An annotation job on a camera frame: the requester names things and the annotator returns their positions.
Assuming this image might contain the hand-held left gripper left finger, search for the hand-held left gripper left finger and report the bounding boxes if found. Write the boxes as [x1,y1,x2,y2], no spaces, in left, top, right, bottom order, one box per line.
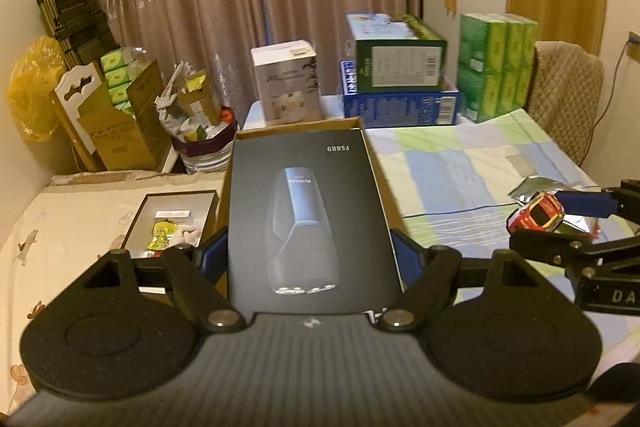
[50,227,246,334]

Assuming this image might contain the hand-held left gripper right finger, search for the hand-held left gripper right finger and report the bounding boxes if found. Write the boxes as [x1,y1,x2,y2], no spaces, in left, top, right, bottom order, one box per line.
[385,229,571,334]

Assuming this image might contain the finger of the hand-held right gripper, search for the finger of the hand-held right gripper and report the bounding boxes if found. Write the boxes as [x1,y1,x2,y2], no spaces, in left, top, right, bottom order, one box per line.
[555,179,640,223]
[509,228,640,269]

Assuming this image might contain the red toy car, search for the red toy car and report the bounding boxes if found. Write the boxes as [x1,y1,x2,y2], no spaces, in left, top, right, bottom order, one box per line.
[506,190,567,236]

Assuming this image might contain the black shaver box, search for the black shaver box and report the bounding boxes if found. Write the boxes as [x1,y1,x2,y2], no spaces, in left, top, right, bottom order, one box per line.
[227,129,404,314]
[216,117,405,295]

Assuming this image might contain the yellow small toy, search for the yellow small toy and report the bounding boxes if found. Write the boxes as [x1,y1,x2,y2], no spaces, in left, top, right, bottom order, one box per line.
[144,219,177,254]

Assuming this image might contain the shallow black box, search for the shallow black box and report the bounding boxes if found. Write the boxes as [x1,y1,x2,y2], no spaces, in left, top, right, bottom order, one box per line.
[122,190,221,261]

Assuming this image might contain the purple waste bin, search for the purple waste bin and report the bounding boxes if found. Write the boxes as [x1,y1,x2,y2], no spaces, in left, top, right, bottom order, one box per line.
[159,64,239,174]

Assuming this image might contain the quilted beige chair cover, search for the quilted beige chair cover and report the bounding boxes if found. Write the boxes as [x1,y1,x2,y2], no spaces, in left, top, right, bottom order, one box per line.
[525,40,604,166]

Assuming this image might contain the plaid bed sheet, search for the plaid bed sheet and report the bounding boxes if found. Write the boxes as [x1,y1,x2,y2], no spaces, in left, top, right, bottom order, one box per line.
[242,94,640,388]

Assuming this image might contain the blue carton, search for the blue carton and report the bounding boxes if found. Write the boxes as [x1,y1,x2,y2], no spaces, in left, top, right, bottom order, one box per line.
[339,59,461,128]

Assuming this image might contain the brown carton with white insert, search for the brown carton with white insert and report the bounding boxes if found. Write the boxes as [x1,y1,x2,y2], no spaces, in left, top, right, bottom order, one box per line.
[49,57,172,174]

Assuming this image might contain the beige printed blanket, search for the beige printed blanket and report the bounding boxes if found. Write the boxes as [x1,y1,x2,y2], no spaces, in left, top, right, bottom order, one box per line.
[0,171,227,408]

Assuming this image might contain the stack of green tissue packs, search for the stack of green tissue packs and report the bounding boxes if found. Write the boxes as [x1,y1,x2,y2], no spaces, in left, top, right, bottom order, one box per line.
[457,12,539,124]

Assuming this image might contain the white appliance carton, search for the white appliance carton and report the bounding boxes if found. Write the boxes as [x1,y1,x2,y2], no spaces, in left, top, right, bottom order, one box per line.
[249,39,322,126]

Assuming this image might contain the bundle of small green packs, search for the bundle of small green packs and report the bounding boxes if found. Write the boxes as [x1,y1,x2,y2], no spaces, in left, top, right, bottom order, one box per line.
[100,49,139,116]

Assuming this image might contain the dark green carton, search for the dark green carton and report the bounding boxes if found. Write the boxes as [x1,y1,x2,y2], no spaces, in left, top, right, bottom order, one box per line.
[347,12,449,96]

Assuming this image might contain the yellow plastic bag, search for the yellow plastic bag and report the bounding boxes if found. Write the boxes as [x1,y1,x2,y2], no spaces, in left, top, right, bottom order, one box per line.
[4,35,69,144]

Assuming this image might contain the brown patterned curtain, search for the brown patterned curtain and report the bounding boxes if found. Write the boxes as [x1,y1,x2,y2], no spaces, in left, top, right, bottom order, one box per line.
[85,0,426,128]

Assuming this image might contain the black folding hand trolley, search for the black folding hand trolley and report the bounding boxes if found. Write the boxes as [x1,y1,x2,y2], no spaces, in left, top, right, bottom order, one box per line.
[36,0,122,70]

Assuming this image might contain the dark charger cable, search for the dark charger cable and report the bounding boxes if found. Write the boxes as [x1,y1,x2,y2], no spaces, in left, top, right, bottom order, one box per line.
[589,42,632,135]

